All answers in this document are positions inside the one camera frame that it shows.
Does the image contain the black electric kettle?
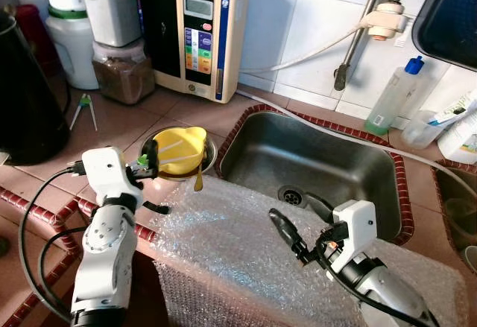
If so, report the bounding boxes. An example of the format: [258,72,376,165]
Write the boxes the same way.
[0,10,72,166]

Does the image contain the dark red container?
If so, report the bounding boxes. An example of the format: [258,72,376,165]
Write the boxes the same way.
[13,3,57,74]

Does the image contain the yellow plastic cup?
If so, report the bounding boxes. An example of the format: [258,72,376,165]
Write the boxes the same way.
[153,126,208,177]

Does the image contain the clear bubble wrap sheet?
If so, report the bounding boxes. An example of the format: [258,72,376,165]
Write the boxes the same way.
[149,174,472,327]

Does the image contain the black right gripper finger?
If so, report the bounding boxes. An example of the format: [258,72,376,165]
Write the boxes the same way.
[268,208,310,264]
[306,193,336,223]

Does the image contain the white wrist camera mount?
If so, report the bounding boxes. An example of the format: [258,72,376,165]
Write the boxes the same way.
[332,200,378,258]
[80,147,144,207]

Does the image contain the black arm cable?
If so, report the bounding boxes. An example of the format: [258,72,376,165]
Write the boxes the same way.
[313,238,418,327]
[19,162,86,320]

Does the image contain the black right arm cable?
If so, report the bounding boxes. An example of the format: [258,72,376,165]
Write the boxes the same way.
[313,238,418,327]

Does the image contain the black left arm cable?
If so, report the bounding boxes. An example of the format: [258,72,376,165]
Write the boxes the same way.
[19,162,86,320]

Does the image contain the small steel sink basin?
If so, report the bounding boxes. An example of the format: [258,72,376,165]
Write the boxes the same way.
[432,165,477,268]

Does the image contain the cream faucet diverter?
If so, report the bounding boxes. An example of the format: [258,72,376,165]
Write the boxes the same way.
[361,1,409,42]

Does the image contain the blue capped dish soap bottle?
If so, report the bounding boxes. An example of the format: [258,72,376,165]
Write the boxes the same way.
[364,55,426,136]

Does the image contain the small white green tongs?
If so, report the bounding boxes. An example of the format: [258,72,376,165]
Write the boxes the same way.
[69,95,98,132]

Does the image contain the grey counter hose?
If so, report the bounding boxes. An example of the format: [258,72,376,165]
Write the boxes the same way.
[238,89,477,194]

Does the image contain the jar with brown powder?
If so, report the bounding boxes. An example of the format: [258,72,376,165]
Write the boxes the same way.
[91,39,156,106]

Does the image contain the white container with green band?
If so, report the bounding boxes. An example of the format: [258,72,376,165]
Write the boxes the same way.
[37,0,101,91]

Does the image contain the stainless steel bowl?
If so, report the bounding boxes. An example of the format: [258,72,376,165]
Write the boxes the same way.
[139,130,218,182]

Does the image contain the beige black water ionizer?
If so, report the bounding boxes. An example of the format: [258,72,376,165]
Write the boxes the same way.
[136,0,251,104]

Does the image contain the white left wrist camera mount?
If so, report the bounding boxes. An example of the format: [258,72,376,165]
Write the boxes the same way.
[80,147,144,207]

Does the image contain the dark blue tray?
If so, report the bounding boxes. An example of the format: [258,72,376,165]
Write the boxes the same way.
[411,0,477,71]

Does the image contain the clear plastic cup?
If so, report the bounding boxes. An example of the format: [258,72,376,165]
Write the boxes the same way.
[402,109,448,149]

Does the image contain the stainless steel sink basin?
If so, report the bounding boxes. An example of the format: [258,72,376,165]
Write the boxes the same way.
[216,111,403,242]

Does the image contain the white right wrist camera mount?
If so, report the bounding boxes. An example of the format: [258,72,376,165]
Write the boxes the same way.
[332,200,378,258]

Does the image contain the metal faucet pipe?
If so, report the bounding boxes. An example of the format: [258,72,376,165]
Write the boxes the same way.
[333,0,407,92]

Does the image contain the white green tube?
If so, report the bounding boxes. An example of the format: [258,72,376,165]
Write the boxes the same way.
[426,92,477,127]

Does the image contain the metal sink drain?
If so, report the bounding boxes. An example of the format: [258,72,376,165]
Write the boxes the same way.
[277,185,305,207]

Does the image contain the white diverter hose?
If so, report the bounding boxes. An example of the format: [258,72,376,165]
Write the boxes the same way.
[238,23,370,74]

